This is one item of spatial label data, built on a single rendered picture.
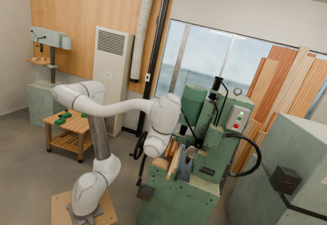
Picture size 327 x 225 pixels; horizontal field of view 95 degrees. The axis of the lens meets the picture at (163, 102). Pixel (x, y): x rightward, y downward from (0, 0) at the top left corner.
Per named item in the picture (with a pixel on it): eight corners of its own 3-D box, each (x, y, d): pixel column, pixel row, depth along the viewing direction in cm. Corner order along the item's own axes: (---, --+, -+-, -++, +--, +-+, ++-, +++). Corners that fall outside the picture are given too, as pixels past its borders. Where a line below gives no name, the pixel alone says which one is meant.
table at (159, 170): (159, 130, 172) (160, 125, 170) (184, 139, 167) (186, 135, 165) (136, 165, 116) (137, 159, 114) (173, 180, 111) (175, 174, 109)
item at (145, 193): (139, 189, 132) (141, 182, 129) (153, 195, 130) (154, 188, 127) (135, 197, 124) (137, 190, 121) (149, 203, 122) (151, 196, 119)
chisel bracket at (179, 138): (174, 138, 138) (176, 130, 135) (189, 143, 135) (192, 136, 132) (172, 142, 131) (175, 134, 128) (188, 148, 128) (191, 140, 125)
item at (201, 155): (193, 158, 121) (198, 146, 117) (202, 161, 120) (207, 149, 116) (192, 166, 113) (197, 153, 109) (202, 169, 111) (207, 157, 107)
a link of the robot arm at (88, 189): (64, 209, 93) (64, 182, 86) (87, 186, 109) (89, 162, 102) (85, 221, 89) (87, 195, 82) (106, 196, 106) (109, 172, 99)
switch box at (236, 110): (225, 124, 107) (233, 104, 102) (239, 129, 105) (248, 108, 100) (226, 128, 101) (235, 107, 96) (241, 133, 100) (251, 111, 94)
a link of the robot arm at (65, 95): (72, 93, 75) (92, 88, 87) (45, 80, 78) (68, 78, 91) (70, 116, 79) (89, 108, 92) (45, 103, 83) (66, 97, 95)
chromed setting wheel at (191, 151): (184, 155, 123) (188, 142, 119) (198, 160, 121) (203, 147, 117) (183, 157, 120) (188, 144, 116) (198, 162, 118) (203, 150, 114)
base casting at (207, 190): (162, 147, 166) (163, 140, 163) (213, 166, 156) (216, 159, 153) (147, 176, 125) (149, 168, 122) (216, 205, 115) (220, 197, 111)
